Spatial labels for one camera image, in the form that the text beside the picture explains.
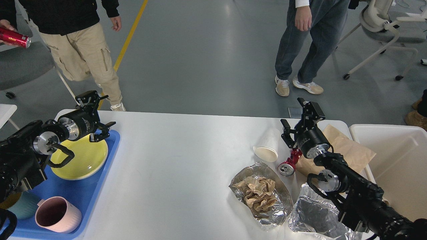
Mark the yellow plastic plate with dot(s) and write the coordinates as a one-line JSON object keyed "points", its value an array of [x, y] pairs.
{"points": [[89, 158]]}

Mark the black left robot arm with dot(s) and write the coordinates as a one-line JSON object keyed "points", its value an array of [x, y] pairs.
{"points": [[69, 157]]}

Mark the person in khaki trousers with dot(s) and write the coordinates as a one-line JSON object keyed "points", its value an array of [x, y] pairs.
{"points": [[72, 31]]}

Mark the white paper cup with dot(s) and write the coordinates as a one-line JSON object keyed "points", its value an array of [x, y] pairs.
{"points": [[267, 148]]}

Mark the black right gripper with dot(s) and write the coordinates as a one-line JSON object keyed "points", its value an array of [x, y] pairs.
{"points": [[307, 136]]}

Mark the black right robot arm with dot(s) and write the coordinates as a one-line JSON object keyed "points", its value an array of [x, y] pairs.
{"points": [[358, 200]]}

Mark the white office chair right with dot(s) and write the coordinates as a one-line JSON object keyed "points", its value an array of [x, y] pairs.
{"points": [[393, 30]]}

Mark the beige plastic bin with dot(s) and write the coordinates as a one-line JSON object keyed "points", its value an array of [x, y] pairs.
{"points": [[399, 166]]}

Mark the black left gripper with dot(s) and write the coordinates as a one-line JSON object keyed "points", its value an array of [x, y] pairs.
{"points": [[79, 123]]}

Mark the crushed red soda can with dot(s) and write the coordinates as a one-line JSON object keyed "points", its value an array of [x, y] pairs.
{"points": [[288, 167]]}

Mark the crumpled brown paper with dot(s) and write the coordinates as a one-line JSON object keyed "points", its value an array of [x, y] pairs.
{"points": [[258, 193]]}

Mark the brown paper bag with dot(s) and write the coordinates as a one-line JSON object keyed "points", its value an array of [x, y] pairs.
{"points": [[356, 155]]}

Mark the pink ribbed mug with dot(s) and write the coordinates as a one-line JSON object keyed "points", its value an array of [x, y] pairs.
{"points": [[58, 215]]}

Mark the teal yellow mug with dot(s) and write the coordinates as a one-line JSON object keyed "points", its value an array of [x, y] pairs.
{"points": [[24, 204]]}

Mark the white side table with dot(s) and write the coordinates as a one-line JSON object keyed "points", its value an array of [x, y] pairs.
{"points": [[6, 112]]}

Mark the red drink can held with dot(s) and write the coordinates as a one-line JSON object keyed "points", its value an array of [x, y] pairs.
{"points": [[14, 38]]}

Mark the crumpled aluminium foil sheet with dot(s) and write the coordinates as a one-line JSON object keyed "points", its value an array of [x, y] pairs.
{"points": [[318, 217]]}

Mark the grey office chair left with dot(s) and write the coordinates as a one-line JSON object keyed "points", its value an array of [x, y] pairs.
{"points": [[19, 66]]}

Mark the foil tray with paper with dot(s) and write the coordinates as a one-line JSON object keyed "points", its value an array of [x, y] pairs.
{"points": [[280, 210]]}

